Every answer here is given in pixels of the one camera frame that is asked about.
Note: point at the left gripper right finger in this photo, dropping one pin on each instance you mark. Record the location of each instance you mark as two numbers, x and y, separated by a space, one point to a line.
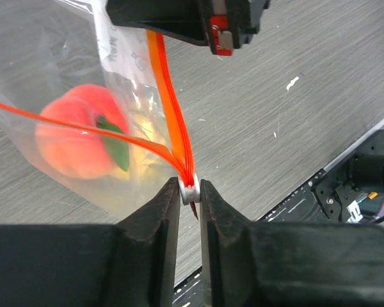
259 263

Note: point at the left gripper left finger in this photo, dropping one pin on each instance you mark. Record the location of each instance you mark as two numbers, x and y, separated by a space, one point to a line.
131 263

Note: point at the clear orange zip top bag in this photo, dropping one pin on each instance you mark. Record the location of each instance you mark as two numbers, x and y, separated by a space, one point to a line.
49 47

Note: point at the red orange peach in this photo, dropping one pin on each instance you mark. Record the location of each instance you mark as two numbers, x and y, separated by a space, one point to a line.
73 152

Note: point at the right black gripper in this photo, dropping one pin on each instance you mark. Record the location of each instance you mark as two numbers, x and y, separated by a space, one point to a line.
223 25

